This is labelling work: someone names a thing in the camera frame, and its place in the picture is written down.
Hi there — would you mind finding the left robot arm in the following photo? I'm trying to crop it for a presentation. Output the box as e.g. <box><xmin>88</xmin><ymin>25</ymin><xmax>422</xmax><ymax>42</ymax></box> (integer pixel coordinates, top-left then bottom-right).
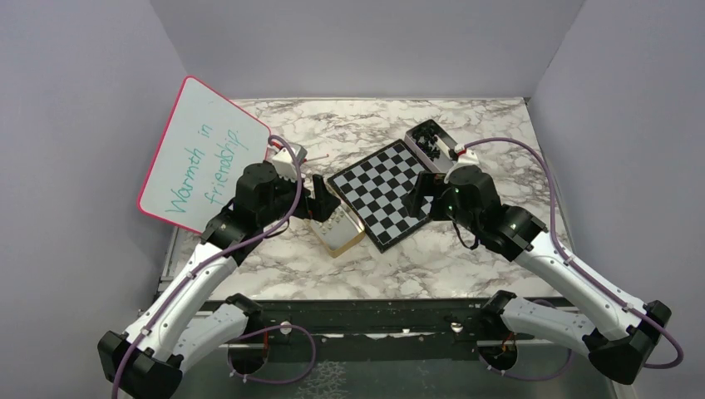
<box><xmin>97</xmin><ymin>161</ymin><xmax>341</xmax><ymax>398</ymax></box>

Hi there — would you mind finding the black metal base rail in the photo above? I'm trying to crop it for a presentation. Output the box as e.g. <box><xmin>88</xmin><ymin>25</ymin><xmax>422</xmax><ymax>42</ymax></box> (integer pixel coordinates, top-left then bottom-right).
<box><xmin>151</xmin><ymin>297</ymin><xmax>618</xmax><ymax>365</ymax></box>

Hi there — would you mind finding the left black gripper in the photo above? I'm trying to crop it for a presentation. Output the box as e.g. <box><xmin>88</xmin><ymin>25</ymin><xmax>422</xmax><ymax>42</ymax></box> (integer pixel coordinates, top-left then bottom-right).
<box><xmin>259</xmin><ymin>166</ymin><xmax>341</xmax><ymax>227</ymax></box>

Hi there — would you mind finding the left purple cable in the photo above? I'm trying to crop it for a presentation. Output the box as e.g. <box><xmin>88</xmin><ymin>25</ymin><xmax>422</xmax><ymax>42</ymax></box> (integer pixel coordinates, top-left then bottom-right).
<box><xmin>110</xmin><ymin>135</ymin><xmax>318</xmax><ymax>399</ymax></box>

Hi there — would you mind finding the silver white tin tray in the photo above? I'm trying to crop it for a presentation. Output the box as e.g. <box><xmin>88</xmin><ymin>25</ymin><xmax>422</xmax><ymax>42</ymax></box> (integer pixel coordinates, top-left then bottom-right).
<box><xmin>404</xmin><ymin>120</ymin><xmax>479</xmax><ymax>184</ymax></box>

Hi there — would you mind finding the red capped white marker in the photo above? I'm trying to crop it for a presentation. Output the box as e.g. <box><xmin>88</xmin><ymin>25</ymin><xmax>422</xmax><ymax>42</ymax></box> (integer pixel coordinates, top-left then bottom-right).
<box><xmin>303</xmin><ymin>154</ymin><xmax>330</xmax><ymax>163</ymax></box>

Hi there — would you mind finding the black white chess board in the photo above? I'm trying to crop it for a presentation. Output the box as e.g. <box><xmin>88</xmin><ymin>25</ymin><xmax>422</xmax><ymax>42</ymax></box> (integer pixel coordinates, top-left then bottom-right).
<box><xmin>328</xmin><ymin>140</ymin><xmax>431</xmax><ymax>253</ymax></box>

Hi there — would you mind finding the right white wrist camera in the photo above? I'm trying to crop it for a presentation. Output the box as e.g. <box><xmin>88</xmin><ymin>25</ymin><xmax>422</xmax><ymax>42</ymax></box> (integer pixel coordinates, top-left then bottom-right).
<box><xmin>444</xmin><ymin>144</ymin><xmax>480</xmax><ymax>183</ymax></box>

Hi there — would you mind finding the white board pink rim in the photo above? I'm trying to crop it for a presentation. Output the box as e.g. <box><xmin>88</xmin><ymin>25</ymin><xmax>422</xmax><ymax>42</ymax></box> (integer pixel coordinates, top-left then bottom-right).
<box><xmin>137</xmin><ymin>76</ymin><xmax>271</xmax><ymax>233</ymax></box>

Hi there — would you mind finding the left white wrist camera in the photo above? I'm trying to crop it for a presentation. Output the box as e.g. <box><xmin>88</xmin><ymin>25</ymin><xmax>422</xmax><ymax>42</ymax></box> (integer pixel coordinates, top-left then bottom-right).
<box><xmin>268</xmin><ymin>142</ymin><xmax>308</xmax><ymax>183</ymax></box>

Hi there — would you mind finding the pile of black pieces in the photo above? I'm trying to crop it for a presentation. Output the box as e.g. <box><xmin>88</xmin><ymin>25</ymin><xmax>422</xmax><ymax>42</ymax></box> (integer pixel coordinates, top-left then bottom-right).
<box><xmin>411</xmin><ymin>121</ymin><xmax>448</xmax><ymax>160</ymax></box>

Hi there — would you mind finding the gold tin tray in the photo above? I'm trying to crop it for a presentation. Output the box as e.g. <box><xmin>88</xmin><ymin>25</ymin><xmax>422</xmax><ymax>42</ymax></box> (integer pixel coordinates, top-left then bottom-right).
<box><xmin>308</xmin><ymin>204</ymin><xmax>365</xmax><ymax>259</ymax></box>

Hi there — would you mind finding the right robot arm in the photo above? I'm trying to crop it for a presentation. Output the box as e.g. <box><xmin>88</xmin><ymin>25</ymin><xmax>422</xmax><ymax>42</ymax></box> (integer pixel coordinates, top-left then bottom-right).
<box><xmin>402</xmin><ymin>165</ymin><xmax>672</xmax><ymax>385</ymax></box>

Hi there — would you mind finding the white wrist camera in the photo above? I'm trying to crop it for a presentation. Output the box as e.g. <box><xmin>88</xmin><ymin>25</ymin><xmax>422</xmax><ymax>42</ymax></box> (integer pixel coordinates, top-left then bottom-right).
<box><xmin>268</xmin><ymin>142</ymin><xmax>308</xmax><ymax>183</ymax></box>
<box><xmin>444</xmin><ymin>144</ymin><xmax>480</xmax><ymax>183</ymax></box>

